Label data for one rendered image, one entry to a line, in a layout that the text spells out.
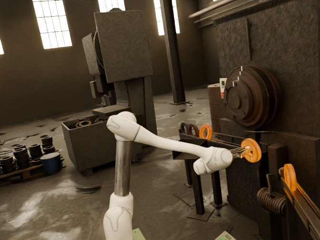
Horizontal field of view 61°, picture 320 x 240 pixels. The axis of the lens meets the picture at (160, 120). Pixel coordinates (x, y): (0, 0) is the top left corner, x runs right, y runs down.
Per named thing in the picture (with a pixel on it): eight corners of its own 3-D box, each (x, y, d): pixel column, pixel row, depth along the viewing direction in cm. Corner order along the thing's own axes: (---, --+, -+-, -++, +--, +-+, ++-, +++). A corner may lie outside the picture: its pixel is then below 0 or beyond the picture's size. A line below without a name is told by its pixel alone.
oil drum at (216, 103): (230, 124, 556) (226, 80, 537) (250, 128, 502) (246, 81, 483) (206, 130, 535) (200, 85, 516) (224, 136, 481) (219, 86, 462)
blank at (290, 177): (293, 192, 161) (286, 192, 162) (288, 166, 167) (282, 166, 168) (298, 189, 147) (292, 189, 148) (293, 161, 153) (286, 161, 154)
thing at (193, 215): (190, 205, 276) (181, 138, 261) (215, 209, 262) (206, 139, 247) (182, 216, 260) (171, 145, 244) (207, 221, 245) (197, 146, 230)
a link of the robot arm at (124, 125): (140, 124, 152) (141, 120, 165) (110, 111, 150) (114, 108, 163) (131, 145, 154) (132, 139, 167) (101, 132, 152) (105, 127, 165)
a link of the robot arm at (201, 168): (216, 170, 169) (226, 167, 157) (195, 179, 164) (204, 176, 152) (209, 154, 172) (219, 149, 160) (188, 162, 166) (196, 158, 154)
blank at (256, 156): (243, 136, 181) (238, 138, 180) (259, 139, 167) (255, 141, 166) (246, 158, 184) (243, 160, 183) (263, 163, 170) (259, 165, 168)
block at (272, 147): (280, 173, 195) (278, 141, 190) (289, 176, 188) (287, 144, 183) (268, 177, 191) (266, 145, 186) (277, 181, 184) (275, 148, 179)
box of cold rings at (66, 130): (126, 147, 506) (118, 106, 489) (144, 158, 432) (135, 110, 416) (70, 164, 462) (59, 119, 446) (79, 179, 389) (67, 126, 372)
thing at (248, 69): (234, 123, 226) (228, 65, 216) (278, 133, 183) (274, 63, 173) (227, 124, 224) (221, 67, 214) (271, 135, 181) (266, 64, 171)
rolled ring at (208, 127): (200, 123, 281) (203, 124, 282) (198, 141, 280) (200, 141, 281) (210, 124, 263) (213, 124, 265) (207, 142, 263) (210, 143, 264)
